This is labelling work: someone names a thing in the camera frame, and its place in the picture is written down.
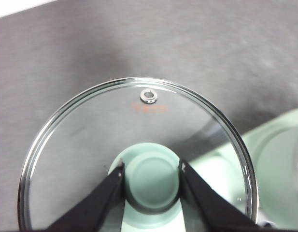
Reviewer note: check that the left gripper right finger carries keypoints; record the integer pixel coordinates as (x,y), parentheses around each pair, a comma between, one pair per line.
(204,207)

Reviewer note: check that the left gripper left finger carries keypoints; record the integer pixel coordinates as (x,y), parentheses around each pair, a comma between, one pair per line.
(103,205)

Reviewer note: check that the glass lid with green knob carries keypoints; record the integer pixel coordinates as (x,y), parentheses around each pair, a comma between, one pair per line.
(148,178)

